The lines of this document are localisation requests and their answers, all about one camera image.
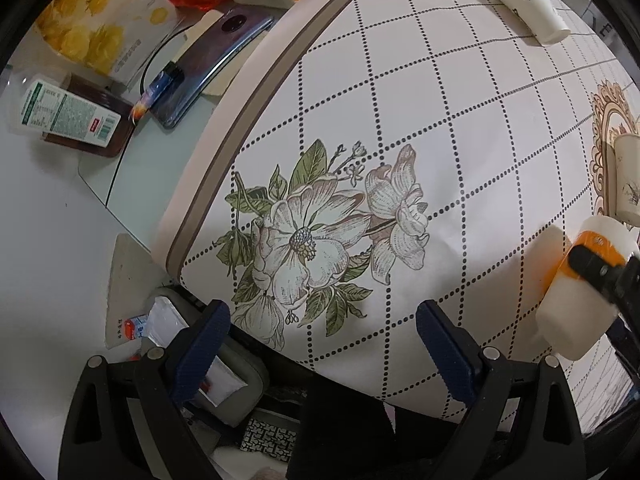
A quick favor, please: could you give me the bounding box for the white and orange paper cup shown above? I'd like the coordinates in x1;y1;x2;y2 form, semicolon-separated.
536;216;639;361

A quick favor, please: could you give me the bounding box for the white floral ceramic cup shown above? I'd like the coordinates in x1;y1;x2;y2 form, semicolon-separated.
614;134;640;226

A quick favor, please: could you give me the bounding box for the floral diamond-pattern tablecloth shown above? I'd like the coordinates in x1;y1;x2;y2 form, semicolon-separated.
152;0;639;422

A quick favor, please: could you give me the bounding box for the white green tube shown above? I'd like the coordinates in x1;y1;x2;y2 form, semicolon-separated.
6;73;131;151

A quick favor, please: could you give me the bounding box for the brown wallet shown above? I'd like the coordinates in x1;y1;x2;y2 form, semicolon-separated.
42;74;134;158

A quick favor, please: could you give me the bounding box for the purple smartphone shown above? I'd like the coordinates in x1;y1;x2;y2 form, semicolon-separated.
143;6;274;129

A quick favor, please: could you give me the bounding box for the yellow flower-print bag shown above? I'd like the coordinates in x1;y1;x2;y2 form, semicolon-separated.
36;0;183;84

